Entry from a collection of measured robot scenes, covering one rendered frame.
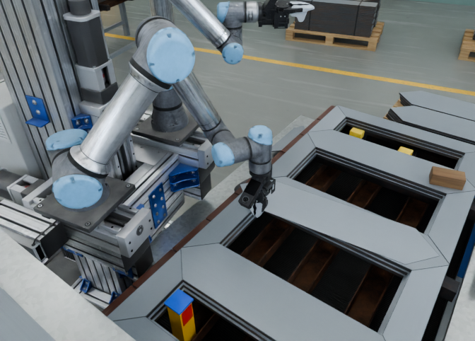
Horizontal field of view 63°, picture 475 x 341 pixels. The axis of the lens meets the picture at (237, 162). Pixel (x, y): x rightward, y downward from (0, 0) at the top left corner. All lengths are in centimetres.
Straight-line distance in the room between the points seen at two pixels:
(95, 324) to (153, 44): 64
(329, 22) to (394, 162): 392
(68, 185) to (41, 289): 26
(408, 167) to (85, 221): 128
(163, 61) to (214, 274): 67
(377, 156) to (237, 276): 88
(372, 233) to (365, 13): 426
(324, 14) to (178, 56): 466
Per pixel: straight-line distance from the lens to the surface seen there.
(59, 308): 106
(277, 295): 123
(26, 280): 115
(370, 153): 183
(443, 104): 239
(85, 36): 130
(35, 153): 166
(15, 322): 105
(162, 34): 95
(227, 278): 126
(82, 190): 107
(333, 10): 550
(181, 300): 119
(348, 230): 143
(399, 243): 145
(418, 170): 179
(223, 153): 118
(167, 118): 156
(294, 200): 151
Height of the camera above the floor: 186
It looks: 36 degrees down
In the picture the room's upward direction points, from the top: 1 degrees counter-clockwise
